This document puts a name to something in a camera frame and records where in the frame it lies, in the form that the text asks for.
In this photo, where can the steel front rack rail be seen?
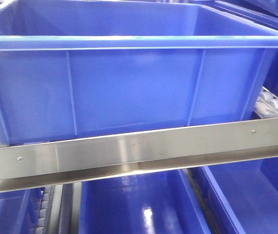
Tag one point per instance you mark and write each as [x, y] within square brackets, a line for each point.
[61, 162]

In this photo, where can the blue bin lower left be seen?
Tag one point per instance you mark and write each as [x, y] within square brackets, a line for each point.
[19, 211]

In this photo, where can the blue bin lower right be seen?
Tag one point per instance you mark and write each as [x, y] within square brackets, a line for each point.
[242, 197]

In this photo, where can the blue bin lower centre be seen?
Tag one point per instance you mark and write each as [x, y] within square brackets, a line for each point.
[154, 203]

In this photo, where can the white roller track right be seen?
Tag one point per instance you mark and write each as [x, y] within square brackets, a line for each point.
[266, 105]

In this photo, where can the blue bin upper right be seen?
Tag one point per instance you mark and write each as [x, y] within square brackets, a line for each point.
[248, 11]

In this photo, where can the white roller track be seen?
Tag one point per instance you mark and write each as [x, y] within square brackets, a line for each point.
[45, 210]
[266, 105]

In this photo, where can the white roller track lower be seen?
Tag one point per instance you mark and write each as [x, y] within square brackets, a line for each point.
[45, 210]

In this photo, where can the large blue plastic box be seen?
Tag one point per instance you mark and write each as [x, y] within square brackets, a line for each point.
[77, 68]

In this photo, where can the blue bin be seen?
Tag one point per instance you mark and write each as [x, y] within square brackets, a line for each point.
[154, 203]
[242, 197]
[248, 11]
[19, 211]

